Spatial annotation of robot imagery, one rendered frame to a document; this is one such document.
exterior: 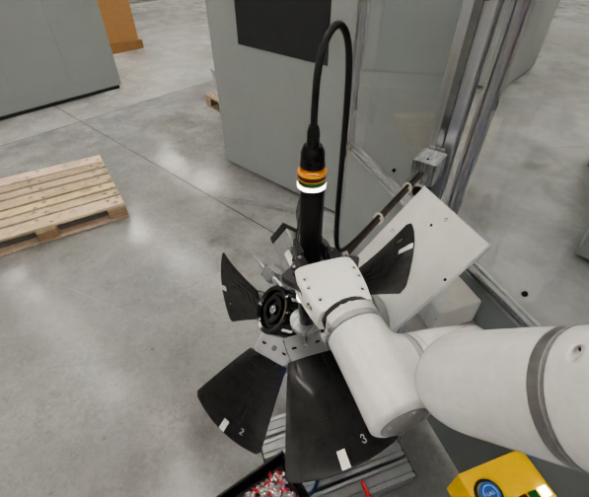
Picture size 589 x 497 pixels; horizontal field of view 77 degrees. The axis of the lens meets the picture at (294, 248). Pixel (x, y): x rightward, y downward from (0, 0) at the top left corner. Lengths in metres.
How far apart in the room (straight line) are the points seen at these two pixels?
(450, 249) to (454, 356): 0.65
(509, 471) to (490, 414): 0.67
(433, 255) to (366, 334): 0.53
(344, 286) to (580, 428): 0.36
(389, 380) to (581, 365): 0.24
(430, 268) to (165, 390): 1.67
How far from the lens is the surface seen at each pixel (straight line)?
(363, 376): 0.47
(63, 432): 2.36
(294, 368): 0.84
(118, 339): 2.55
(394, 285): 0.68
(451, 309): 1.32
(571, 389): 0.27
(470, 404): 0.33
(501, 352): 0.31
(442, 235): 1.00
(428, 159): 1.16
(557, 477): 1.56
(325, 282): 0.56
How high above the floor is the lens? 1.91
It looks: 41 degrees down
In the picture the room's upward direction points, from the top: straight up
